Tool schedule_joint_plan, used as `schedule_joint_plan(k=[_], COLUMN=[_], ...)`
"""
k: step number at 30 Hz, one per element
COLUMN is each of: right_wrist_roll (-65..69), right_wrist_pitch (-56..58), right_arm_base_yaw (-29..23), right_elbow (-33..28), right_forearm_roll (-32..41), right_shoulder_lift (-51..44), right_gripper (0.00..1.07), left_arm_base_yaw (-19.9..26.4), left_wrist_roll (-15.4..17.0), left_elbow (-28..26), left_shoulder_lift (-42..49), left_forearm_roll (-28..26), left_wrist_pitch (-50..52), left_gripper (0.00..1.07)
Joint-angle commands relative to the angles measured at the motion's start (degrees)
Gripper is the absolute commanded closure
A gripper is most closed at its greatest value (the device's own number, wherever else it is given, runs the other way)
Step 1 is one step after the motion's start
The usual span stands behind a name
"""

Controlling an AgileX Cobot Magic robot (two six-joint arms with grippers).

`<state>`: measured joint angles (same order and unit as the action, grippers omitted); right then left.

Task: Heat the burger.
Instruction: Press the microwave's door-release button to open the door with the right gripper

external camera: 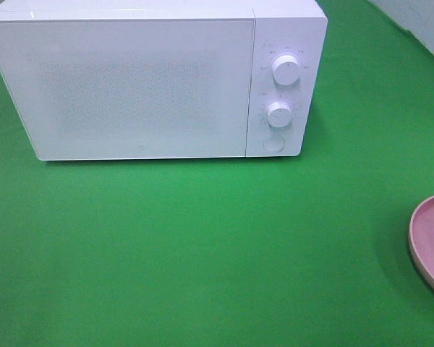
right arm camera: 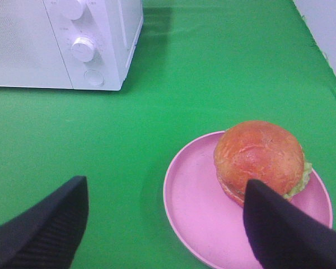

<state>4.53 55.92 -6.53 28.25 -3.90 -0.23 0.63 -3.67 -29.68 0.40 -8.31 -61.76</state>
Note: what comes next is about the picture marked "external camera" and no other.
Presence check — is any round white door button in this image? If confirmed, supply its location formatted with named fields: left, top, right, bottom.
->
left=263, top=136, right=285, bottom=153

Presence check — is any white microwave door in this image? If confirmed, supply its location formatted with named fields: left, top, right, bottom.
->
left=0, top=19, right=254, bottom=160

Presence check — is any pink round plate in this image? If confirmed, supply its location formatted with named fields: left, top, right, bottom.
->
left=408, top=195, right=434, bottom=290

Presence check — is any lower white dial knob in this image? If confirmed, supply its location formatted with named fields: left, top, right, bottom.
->
left=267, top=101, right=294, bottom=128

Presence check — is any white dial knob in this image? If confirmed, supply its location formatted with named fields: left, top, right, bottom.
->
left=267, top=101, right=294, bottom=128
left=271, top=52, right=301, bottom=86

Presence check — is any green table cloth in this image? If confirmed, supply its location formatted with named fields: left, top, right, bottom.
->
left=0, top=1, right=434, bottom=346

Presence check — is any upper white dial knob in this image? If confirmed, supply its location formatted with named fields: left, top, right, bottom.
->
left=271, top=52, right=301, bottom=86

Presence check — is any white microwave oven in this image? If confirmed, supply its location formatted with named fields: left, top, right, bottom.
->
left=0, top=1, right=328, bottom=157

